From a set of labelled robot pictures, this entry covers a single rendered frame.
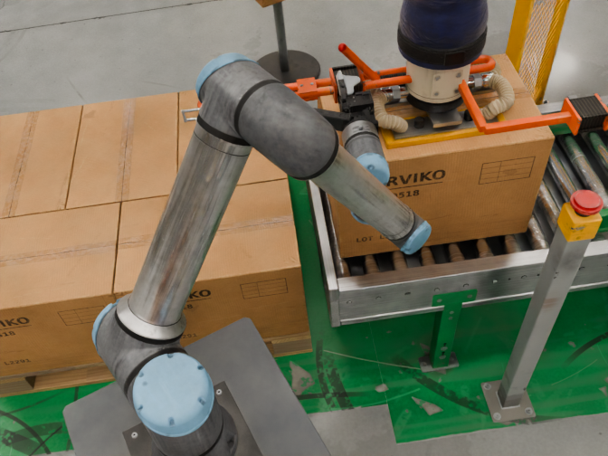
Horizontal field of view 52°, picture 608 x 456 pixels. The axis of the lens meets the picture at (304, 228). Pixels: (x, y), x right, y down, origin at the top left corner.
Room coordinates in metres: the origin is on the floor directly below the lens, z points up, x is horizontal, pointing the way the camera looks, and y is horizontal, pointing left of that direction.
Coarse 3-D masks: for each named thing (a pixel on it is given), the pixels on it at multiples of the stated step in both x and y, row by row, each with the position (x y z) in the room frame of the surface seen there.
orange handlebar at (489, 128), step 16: (480, 64) 1.39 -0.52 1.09; (304, 80) 1.41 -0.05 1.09; (320, 80) 1.40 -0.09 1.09; (384, 80) 1.37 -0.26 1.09; (400, 80) 1.37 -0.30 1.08; (464, 80) 1.33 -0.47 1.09; (304, 96) 1.35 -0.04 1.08; (320, 96) 1.36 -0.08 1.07; (464, 96) 1.27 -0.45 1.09; (480, 112) 1.20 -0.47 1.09; (560, 112) 1.16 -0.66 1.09; (480, 128) 1.14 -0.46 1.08; (496, 128) 1.13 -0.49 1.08; (512, 128) 1.14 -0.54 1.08
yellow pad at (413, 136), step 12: (480, 108) 1.35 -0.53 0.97; (408, 120) 1.33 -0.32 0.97; (420, 120) 1.30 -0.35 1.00; (468, 120) 1.30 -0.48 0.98; (492, 120) 1.29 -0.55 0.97; (504, 120) 1.29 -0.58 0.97; (384, 132) 1.30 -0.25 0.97; (396, 132) 1.29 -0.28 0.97; (408, 132) 1.28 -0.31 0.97; (420, 132) 1.28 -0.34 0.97; (432, 132) 1.27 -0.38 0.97; (444, 132) 1.27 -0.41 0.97; (456, 132) 1.26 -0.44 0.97; (468, 132) 1.26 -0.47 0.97; (396, 144) 1.25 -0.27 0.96; (408, 144) 1.25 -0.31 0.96; (420, 144) 1.25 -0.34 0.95
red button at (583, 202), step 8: (576, 192) 0.94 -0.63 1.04; (584, 192) 0.94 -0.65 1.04; (592, 192) 0.93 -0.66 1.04; (576, 200) 0.92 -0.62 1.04; (584, 200) 0.91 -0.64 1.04; (592, 200) 0.91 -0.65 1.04; (600, 200) 0.91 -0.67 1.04; (576, 208) 0.90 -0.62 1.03; (584, 208) 0.89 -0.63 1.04; (592, 208) 0.89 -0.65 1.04; (600, 208) 0.89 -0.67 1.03; (584, 216) 0.90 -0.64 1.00
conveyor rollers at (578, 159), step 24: (576, 144) 1.59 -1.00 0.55; (600, 144) 1.58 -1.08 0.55; (552, 168) 1.50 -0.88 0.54; (576, 168) 1.49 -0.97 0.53; (600, 192) 1.36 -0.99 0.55; (552, 216) 1.28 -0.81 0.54; (336, 240) 1.28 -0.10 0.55; (480, 240) 1.21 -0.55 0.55; (504, 240) 1.21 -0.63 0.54; (528, 240) 1.21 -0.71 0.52; (600, 240) 1.16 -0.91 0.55; (336, 264) 1.19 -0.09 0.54; (432, 264) 1.14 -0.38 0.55
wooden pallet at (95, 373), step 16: (288, 336) 1.19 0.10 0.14; (304, 336) 1.19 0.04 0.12; (272, 352) 1.20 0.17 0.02; (288, 352) 1.19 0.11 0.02; (304, 352) 1.19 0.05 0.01; (64, 368) 1.16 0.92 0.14; (80, 368) 1.16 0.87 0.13; (96, 368) 1.21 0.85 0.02; (0, 384) 1.15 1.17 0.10; (16, 384) 1.15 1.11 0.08; (32, 384) 1.16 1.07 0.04; (48, 384) 1.17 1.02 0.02; (64, 384) 1.16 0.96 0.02; (80, 384) 1.16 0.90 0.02
